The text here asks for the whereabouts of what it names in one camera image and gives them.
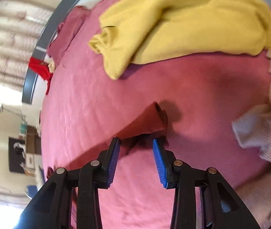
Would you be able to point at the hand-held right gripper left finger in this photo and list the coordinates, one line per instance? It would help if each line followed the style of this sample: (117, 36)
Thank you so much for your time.
(114, 164)

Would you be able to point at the patterned window curtain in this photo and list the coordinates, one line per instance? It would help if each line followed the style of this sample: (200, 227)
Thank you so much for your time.
(1, 193)

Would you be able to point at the teal box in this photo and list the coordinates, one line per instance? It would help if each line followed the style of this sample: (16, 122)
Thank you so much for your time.
(23, 128)

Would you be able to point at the beige sweater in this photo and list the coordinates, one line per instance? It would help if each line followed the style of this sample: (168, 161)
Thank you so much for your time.
(257, 128)

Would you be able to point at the wooden desk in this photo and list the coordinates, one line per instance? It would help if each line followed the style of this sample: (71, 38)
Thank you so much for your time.
(32, 143)

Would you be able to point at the dark red garment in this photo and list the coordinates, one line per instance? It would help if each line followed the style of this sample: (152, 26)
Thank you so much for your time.
(147, 124)

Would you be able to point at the beige fluffy item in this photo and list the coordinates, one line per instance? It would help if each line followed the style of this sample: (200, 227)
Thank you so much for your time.
(52, 67)

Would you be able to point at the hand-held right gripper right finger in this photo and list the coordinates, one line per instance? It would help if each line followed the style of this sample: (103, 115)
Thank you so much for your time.
(159, 164)

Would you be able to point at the blue chair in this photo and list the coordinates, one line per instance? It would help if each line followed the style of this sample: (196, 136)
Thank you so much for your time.
(31, 190)

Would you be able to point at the grey bed headboard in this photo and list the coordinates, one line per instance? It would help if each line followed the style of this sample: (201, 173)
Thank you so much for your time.
(30, 83)

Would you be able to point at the black television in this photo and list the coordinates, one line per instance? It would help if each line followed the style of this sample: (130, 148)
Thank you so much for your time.
(13, 157)

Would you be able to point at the yellow garment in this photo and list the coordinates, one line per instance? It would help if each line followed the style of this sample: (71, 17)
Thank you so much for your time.
(185, 21)

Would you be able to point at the patterned headboard curtain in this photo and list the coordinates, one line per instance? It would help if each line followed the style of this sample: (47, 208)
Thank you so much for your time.
(6, 43)

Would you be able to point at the pink bed blanket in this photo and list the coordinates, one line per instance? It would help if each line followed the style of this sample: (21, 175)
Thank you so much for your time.
(197, 88)

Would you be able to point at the bright red garment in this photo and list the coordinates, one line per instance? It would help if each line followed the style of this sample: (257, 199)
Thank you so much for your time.
(40, 68)

